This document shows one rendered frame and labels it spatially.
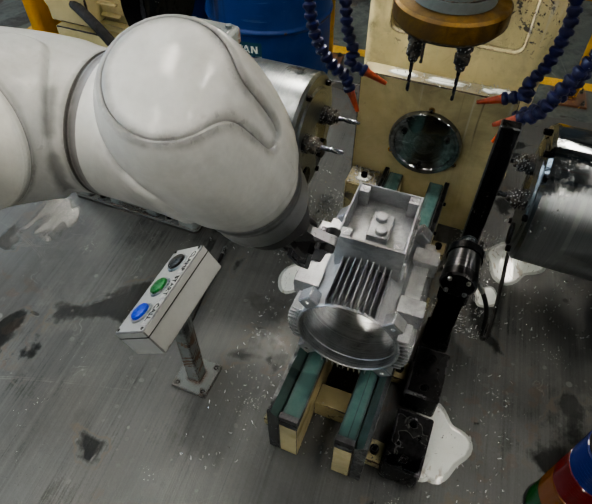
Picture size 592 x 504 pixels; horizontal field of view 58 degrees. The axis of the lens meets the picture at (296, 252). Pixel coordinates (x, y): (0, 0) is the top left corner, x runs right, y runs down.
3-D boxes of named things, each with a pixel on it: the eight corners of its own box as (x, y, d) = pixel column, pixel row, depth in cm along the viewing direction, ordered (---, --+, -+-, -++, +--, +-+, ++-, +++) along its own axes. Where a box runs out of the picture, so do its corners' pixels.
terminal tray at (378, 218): (354, 213, 88) (358, 180, 82) (418, 230, 85) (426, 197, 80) (331, 266, 80) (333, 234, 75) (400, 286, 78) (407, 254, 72)
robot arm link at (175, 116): (324, 126, 41) (173, 99, 44) (281, -14, 26) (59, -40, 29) (286, 258, 39) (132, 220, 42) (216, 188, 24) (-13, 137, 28)
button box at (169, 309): (194, 271, 89) (174, 248, 86) (223, 266, 84) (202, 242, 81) (136, 355, 78) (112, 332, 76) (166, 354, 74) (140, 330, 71)
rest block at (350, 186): (349, 199, 129) (353, 161, 120) (377, 207, 127) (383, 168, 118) (341, 215, 125) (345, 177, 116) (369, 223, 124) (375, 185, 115)
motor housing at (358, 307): (326, 264, 100) (331, 190, 86) (426, 294, 96) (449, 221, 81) (287, 352, 88) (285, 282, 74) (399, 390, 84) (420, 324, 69)
